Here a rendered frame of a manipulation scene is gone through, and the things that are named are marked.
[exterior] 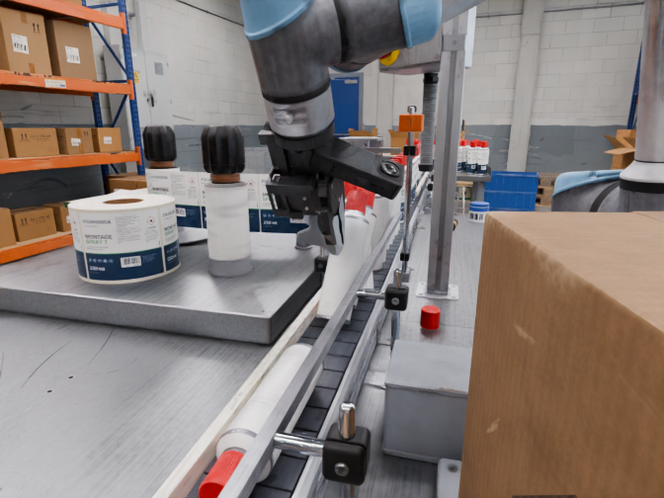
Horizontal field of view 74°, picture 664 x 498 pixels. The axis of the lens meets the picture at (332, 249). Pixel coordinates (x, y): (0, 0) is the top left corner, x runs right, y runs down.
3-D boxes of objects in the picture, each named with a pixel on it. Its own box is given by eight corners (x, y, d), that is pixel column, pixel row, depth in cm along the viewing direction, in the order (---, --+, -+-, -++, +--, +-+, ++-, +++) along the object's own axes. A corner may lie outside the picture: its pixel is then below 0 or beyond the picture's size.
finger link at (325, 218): (329, 228, 62) (319, 178, 56) (341, 228, 62) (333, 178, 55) (321, 252, 59) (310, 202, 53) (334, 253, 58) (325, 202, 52)
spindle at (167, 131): (164, 225, 129) (153, 124, 121) (192, 227, 127) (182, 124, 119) (144, 232, 121) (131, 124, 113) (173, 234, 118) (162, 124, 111)
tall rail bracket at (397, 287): (355, 369, 65) (357, 262, 60) (404, 375, 63) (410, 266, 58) (350, 380, 62) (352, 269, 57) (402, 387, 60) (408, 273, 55)
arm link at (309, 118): (336, 71, 49) (319, 107, 44) (341, 109, 52) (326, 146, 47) (274, 73, 51) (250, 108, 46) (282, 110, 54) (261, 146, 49)
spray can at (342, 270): (325, 320, 69) (350, 199, 73) (355, 326, 67) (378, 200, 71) (309, 315, 65) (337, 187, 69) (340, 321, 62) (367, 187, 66)
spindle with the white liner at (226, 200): (222, 263, 98) (212, 124, 90) (259, 266, 96) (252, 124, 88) (201, 275, 90) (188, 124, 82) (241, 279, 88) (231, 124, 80)
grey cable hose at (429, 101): (418, 170, 103) (423, 74, 97) (433, 170, 102) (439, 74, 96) (417, 171, 100) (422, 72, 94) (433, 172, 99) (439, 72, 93)
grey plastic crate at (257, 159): (253, 175, 353) (252, 146, 347) (299, 176, 341) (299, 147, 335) (212, 184, 298) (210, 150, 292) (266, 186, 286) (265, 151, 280)
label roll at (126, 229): (60, 286, 84) (47, 210, 80) (101, 256, 103) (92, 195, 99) (168, 282, 86) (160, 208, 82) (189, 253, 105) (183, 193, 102)
